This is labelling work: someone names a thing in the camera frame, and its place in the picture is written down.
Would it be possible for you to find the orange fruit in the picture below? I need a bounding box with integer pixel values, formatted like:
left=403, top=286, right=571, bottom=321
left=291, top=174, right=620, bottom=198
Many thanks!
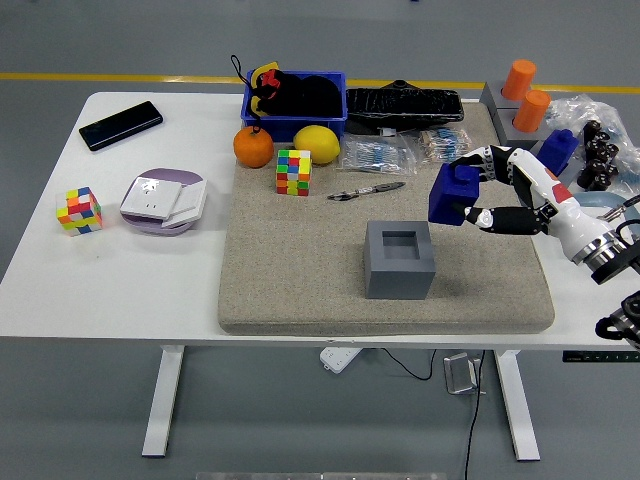
left=232, top=125, right=276, bottom=169

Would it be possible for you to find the white table leg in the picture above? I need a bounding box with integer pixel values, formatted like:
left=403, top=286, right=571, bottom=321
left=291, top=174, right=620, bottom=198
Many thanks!
left=493, top=349, right=542, bottom=462
left=141, top=345, right=186, bottom=459

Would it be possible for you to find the scrambled colourful puzzle cube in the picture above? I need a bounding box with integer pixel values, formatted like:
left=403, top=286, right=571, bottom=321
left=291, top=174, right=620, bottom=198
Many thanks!
left=275, top=148, right=313, bottom=197

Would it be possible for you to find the small clear bag of resistors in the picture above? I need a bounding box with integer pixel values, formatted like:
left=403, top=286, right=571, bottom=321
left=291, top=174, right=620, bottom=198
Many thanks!
left=417, top=125, right=474, bottom=165

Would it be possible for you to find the yellow black tool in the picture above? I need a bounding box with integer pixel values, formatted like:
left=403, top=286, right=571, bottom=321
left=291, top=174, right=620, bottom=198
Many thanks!
left=248, top=60, right=281, bottom=114

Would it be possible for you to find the grey round-hole seal holder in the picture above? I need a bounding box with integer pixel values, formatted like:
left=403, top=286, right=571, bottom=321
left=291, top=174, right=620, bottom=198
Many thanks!
left=479, top=80, right=524, bottom=119
left=493, top=107, right=551, bottom=151

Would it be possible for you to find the purple plastic tray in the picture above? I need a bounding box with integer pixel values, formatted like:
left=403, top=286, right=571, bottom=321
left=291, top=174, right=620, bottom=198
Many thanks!
left=119, top=167, right=207, bottom=237

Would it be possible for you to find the black smartphone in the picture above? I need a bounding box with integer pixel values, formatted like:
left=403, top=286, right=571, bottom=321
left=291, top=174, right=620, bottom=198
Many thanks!
left=78, top=100, right=165, bottom=153

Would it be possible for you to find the black floor cable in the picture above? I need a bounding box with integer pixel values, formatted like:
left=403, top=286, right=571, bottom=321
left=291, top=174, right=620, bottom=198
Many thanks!
left=382, top=348, right=487, bottom=480

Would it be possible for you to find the grey-brown fabric mat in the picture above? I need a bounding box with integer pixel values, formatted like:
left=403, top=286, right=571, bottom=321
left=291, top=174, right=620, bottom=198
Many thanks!
left=217, top=102, right=556, bottom=337

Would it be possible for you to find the white switch panel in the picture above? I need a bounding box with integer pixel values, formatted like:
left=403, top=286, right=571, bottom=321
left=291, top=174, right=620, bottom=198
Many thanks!
left=160, top=178, right=209, bottom=230

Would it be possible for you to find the orange cylinder seal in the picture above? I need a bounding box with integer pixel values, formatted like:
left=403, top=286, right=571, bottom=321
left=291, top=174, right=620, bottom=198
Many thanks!
left=501, top=59, right=538, bottom=101
left=513, top=89, right=552, bottom=133

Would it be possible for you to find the scrambled cube with white base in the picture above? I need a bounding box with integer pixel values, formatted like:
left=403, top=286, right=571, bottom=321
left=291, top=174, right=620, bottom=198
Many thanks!
left=55, top=186, right=104, bottom=238

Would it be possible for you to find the grey square seal holder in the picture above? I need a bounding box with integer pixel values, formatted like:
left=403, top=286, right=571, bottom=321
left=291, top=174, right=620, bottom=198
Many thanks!
left=529, top=141, right=584, bottom=191
left=363, top=220, right=437, bottom=301

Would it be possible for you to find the white power strip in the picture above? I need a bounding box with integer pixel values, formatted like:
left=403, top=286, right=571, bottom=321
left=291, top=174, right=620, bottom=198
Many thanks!
left=319, top=345, right=364, bottom=374

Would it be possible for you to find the silver metal bracket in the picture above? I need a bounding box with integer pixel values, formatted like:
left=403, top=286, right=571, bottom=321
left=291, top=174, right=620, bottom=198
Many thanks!
left=443, top=352, right=484, bottom=396

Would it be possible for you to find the crumpled clear plastic bag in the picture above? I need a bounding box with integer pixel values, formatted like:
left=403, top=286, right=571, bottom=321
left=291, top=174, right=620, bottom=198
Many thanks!
left=544, top=93, right=640, bottom=201

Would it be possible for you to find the white wall socket panel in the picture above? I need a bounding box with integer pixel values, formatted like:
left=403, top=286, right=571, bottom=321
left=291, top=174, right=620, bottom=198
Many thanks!
left=119, top=176, right=185, bottom=221

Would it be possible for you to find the black table control panel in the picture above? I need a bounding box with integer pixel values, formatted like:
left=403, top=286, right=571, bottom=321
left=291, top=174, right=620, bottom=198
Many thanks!
left=561, top=350, right=640, bottom=363

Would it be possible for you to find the blue square seal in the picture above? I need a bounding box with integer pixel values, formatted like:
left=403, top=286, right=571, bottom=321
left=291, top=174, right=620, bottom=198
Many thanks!
left=428, top=163, right=482, bottom=226
left=537, top=128, right=580, bottom=176

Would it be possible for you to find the silver black pen tool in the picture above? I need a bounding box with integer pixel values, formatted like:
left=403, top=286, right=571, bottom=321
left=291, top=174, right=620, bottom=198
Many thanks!
left=327, top=181, right=407, bottom=202

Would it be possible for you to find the large clear bag of resistors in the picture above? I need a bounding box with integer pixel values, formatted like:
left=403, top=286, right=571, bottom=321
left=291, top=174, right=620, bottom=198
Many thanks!
left=335, top=133, right=419, bottom=177

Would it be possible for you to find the blue plastic bin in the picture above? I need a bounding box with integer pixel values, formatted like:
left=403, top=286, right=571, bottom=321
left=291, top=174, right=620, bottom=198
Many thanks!
left=240, top=70, right=348, bottom=145

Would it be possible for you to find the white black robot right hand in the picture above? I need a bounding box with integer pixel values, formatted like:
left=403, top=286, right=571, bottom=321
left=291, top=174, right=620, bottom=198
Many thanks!
left=447, top=144, right=619, bottom=264

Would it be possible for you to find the yellow lemon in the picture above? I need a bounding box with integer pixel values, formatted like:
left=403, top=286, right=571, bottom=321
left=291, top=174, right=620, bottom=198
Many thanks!
left=292, top=124, right=342, bottom=166

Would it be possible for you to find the black round pouch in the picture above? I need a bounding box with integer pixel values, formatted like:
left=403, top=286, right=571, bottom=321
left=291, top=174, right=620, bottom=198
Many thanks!
left=299, top=74, right=344, bottom=117

